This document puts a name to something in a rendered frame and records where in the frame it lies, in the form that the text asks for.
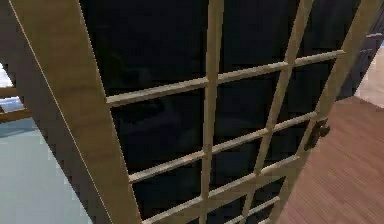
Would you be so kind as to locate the wooden glass-paned room door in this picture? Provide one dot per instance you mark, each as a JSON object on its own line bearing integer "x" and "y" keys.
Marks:
{"x": 83, "y": 110}

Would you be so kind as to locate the dark wooden cabinet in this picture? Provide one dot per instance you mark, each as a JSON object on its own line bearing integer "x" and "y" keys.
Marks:
{"x": 361, "y": 63}

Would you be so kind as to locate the brown wooden table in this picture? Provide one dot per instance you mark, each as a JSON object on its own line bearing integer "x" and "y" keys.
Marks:
{"x": 11, "y": 115}

